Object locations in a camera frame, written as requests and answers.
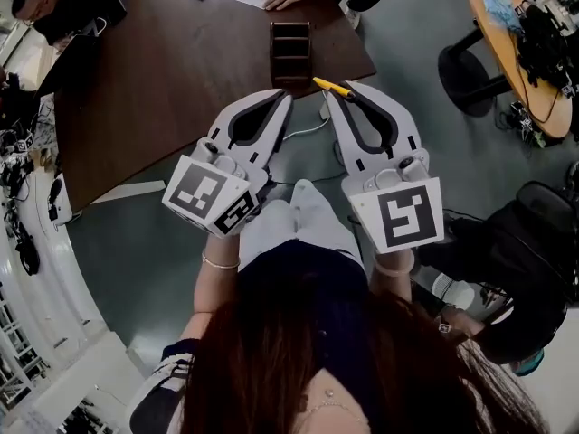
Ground person's striped jacket sleeve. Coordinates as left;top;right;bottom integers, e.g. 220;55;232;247
129;338;198;434

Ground silver chain necklace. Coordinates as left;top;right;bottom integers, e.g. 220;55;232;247
305;387;364;425

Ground blue cloth bag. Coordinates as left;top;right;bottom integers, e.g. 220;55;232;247
473;0;524;32

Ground dark brown wooden box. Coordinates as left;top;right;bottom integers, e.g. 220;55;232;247
270;21;314;91

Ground tangle of black cables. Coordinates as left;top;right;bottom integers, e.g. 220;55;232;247
493;99;546;149

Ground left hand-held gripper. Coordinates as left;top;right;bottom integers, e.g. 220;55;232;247
161;88;296;239

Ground teal plastic object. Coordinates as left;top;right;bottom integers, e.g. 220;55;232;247
512;347;546;377

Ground round wooden table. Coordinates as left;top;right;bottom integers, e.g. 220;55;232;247
437;0;574;141

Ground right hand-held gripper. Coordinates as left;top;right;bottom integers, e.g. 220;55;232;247
325;80;447;255

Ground pile of black equipment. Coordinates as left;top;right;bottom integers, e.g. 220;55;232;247
514;0;579;92

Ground person's left forearm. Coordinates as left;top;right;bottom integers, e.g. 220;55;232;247
193;231;243;316

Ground black laptop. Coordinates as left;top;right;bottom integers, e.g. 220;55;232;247
32;33;101;100

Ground white cable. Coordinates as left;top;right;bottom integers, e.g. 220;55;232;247
281;114;332;142

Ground person's light jeans legs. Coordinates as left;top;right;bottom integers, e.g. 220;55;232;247
238;178;365;274

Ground person's right forearm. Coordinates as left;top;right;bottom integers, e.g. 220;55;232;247
367;247;417;307

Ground thin silver bracelet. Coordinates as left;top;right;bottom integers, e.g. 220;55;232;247
201;250;242;271

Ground pink bangle bracelet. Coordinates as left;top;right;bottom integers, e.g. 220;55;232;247
372;250;416;278

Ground person's dark navy top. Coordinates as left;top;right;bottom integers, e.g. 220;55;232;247
233;239;373;379

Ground black office chair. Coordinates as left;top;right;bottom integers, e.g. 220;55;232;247
414;180;579;366

